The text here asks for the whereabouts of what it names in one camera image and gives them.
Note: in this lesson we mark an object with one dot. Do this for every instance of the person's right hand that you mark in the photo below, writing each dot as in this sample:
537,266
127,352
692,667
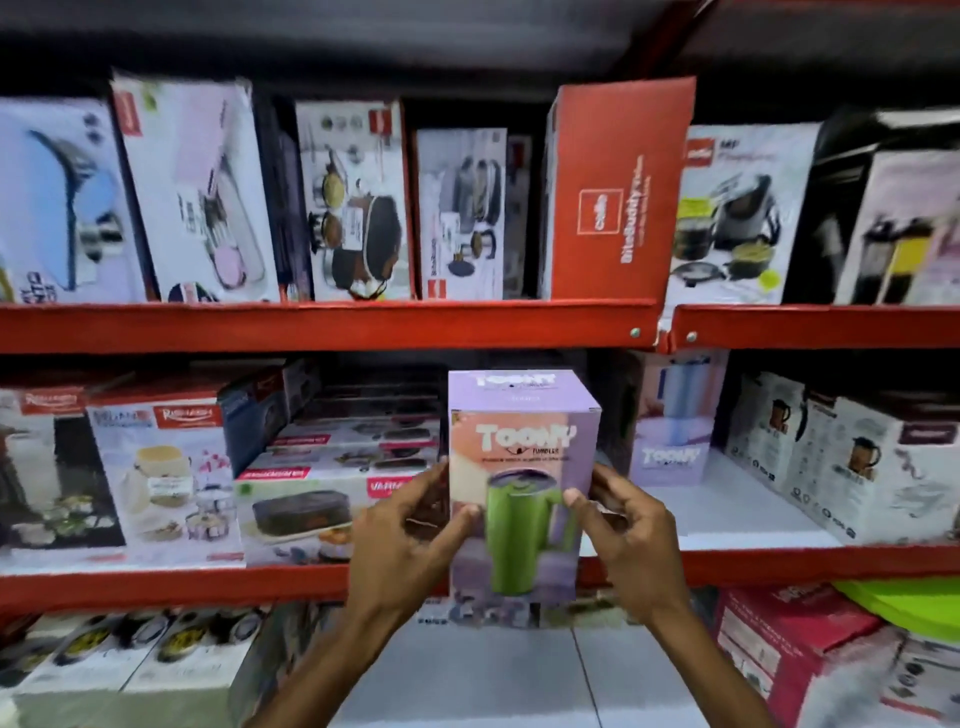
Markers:
637,555

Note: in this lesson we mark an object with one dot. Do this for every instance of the person's left hand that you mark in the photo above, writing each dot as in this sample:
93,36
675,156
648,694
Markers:
390,555

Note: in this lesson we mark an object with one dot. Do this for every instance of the person's right thumb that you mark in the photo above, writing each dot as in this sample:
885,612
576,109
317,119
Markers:
583,517

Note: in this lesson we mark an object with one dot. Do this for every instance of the person's left thumb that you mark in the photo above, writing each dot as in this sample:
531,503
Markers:
457,529

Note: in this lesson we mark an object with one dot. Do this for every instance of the purple green tumbler box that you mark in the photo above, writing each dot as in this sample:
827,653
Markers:
525,442

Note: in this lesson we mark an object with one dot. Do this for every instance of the person's right forearm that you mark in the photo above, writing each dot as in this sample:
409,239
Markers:
705,667

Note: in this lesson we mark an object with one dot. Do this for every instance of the purple blue tumbler box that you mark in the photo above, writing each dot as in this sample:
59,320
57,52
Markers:
675,420

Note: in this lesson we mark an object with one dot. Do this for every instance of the flat white red box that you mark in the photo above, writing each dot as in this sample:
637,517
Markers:
360,431
345,455

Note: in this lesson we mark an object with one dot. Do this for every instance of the flat black lunchbox picture box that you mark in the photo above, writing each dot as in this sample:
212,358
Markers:
300,514

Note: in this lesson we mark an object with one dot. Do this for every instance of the white shelf board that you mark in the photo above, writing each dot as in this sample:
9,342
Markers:
525,675

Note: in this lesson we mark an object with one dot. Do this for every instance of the dark blue box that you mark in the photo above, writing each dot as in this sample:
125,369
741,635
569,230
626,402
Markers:
259,412

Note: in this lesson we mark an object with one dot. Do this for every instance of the red metal shelf beam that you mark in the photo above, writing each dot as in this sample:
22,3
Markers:
322,326
817,326
187,585

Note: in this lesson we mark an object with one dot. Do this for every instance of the pink cardboard box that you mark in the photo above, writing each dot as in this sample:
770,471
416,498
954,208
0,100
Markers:
795,652

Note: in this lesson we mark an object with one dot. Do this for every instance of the white yellow-black item box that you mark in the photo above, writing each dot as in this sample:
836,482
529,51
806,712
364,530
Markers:
19,649
195,652
90,652

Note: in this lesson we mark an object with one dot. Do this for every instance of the white casserole set box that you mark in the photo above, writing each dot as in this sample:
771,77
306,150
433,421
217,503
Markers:
165,487

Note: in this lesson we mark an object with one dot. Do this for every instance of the large white kettle box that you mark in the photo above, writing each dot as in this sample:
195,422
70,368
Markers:
877,472

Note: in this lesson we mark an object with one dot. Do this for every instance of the white cookware picture box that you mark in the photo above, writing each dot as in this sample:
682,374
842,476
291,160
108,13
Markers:
461,217

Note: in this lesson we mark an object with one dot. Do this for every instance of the plain red cardboard box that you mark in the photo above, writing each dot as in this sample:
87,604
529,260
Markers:
615,195

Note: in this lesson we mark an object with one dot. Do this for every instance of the green plastic lid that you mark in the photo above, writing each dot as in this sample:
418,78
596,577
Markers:
907,604

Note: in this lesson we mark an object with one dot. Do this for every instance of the white lunch container set box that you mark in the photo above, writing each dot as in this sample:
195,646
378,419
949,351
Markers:
735,217

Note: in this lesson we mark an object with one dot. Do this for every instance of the cookware set box red edge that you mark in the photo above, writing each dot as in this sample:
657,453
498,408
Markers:
356,202

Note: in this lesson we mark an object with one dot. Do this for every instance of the dark narrow box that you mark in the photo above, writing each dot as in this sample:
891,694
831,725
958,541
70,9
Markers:
289,210

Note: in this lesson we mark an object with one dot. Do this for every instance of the white printed box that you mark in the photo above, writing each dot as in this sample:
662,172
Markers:
922,686

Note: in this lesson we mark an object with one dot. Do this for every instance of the dark picture cookware box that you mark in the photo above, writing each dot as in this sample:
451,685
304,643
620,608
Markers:
52,480

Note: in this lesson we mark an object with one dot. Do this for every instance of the black cardboard box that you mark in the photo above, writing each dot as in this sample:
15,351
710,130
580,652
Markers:
832,187

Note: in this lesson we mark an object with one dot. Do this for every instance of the white blender bottle box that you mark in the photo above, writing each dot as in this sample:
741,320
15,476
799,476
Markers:
900,232

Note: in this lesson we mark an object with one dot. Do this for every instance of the white pink appliance box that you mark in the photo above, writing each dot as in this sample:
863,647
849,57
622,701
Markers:
195,187

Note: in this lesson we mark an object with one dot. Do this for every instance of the white blue appliance box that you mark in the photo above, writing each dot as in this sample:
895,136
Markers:
60,210

